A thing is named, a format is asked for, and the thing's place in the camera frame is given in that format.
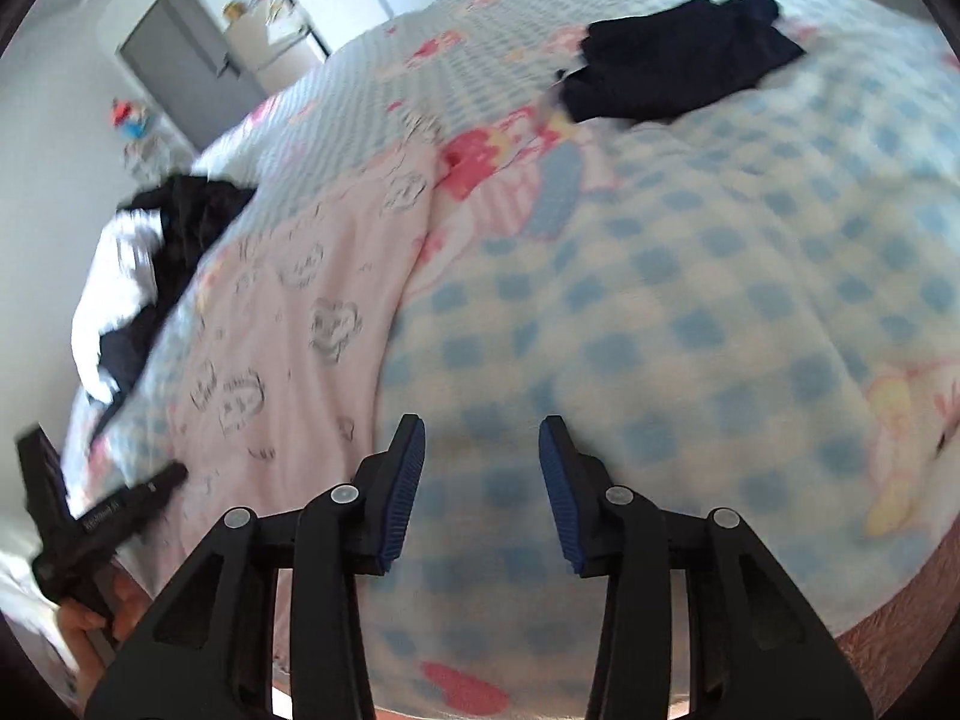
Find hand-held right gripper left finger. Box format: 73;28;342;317
84;414;426;720

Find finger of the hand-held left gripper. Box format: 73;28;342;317
112;463;188;527

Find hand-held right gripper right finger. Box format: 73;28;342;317
540;414;875;720

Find pink printed pajama pants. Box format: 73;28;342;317
94;142;451;665

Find person's left hand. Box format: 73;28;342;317
58;571;160;695

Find white cloth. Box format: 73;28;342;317
0;547;76;695

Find black long garment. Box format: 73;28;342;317
90;326;163;440

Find white garment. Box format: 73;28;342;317
71;208;178;407

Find checked cartoon print blanket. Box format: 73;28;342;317
60;0;960;720

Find red and blue plush toy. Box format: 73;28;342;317
111;96;152;140

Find grey door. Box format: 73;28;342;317
116;0;268;152

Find silver refrigerator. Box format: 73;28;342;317
221;0;332;95

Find folded navy garment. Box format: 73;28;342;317
559;0;808;125

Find white wire rack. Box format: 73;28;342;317
124;131;193;182

